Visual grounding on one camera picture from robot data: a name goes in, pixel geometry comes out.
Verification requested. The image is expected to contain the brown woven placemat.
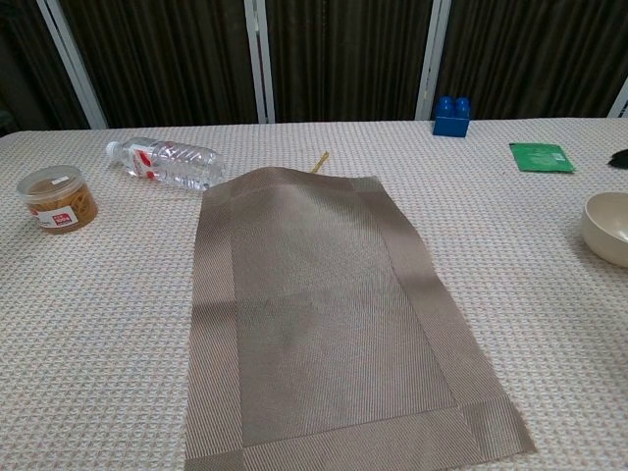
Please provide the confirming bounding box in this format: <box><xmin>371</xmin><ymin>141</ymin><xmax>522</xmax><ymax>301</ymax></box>
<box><xmin>183</xmin><ymin>166</ymin><xmax>539</xmax><ymax>471</ymax></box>

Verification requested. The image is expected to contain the dark pleated screen panel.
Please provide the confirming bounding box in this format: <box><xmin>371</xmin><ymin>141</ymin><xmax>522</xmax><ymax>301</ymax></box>
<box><xmin>58</xmin><ymin>0</ymin><xmax>261</xmax><ymax>130</ymax></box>
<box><xmin>264</xmin><ymin>0</ymin><xmax>436</xmax><ymax>124</ymax></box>
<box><xmin>0</xmin><ymin>0</ymin><xmax>94</xmax><ymax>136</ymax></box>
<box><xmin>436</xmin><ymin>0</ymin><xmax>628</xmax><ymax>121</ymax></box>

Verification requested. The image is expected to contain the white screen frame post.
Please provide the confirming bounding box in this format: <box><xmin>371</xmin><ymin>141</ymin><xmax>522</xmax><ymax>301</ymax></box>
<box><xmin>414</xmin><ymin>0</ymin><xmax>451</xmax><ymax>122</ymax></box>
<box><xmin>606</xmin><ymin>78</ymin><xmax>628</xmax><ymax>119</ymax></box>
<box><xmin>36</xmin><ymin>0</ymin><xmax>108</xmax><ymax>131</ymax></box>
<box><xmin>243</xmin><ymin>0</ymin><xmax>276</xmax><ymax>125</ymax></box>

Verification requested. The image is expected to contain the clear plastic water bottle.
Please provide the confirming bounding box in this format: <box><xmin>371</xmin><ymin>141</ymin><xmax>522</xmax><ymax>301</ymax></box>
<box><xmin>105</xmin><ymin>136</ymin><xmax>227</xmax><ymax>191</ymax></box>

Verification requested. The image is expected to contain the round plastic snack jar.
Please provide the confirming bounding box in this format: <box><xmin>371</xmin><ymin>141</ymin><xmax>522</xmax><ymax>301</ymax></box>
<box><xmin>17</xmin><ymin>165</ymin><xmax>99</xmax><ymax>236</ymax></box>

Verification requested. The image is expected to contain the beige woven tablecloth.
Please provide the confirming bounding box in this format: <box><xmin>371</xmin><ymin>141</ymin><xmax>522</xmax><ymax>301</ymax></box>
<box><xmin>0</xmin><ymin>116</ymin><xmax>628</xmax><ymax>471</ymax></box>

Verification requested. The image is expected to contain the green foil packet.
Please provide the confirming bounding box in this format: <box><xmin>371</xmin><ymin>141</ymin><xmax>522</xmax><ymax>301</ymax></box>
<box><xmin>508</xmin><ymin>141</ymin><xmax>576</xmax><ymax>174</ymax></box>

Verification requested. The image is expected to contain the cream round bowl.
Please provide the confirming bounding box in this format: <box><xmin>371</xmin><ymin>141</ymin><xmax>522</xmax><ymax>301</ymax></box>
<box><xmin>582</xmin><ymin>190</ymin><xmax>628</xmax><ymax>269</ymax></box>

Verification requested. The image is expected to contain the blue toy building brick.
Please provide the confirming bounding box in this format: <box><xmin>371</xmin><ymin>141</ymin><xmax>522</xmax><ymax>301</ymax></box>
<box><xmin>432</xmin><ymin>94</ymin><xmax>472</xmax><ymax>138</ymax></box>

